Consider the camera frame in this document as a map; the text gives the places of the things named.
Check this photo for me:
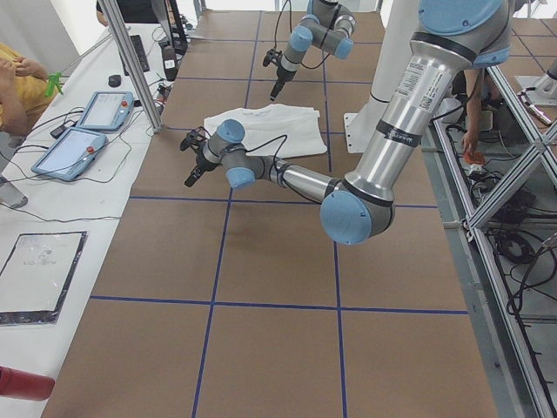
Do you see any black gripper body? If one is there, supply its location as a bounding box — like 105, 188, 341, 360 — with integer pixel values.
277, 66, 296, 84
194, 150, 216, 174

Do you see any white long-sleeve printed shirt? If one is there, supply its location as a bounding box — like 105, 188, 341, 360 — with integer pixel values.
204, 104, 327, 158

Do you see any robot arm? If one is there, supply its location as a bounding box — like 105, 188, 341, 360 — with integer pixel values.
263, 1, 356, 101
180, 1, 514, 245

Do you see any blue teach pendant far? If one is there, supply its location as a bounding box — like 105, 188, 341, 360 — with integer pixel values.
77, 91, 134, 132

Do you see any blue teach pendant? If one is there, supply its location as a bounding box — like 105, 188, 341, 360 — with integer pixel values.
31, 127, 107, 181
77, 91, 134, 132

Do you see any black computer mouse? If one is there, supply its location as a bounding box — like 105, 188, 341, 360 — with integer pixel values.
108, 74, 122, 88

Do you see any blue teach pendant near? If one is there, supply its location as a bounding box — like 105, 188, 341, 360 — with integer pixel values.
31, 127, 107, 181

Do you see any black keyboard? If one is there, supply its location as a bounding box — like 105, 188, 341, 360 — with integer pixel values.
130, 35, 150, 72

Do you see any person in yellow shirt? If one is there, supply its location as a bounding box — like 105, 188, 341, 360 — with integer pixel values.
1, 44, 54, 137

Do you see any red bottle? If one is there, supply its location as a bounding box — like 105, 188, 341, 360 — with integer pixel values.
1, 367, 55, 401

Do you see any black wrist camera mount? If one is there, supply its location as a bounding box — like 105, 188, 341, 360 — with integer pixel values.
263, 48, 282, 67

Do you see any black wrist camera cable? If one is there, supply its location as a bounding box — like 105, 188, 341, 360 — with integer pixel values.
273, 0, 336, 71

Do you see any aluminium frame post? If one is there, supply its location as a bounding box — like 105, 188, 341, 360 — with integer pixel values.
99, 0, 163, 133

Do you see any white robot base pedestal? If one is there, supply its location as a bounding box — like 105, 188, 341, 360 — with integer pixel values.
344, 0, 419, 153

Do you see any orange device under frame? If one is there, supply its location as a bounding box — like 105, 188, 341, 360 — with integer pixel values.
463, 152, 486, 165

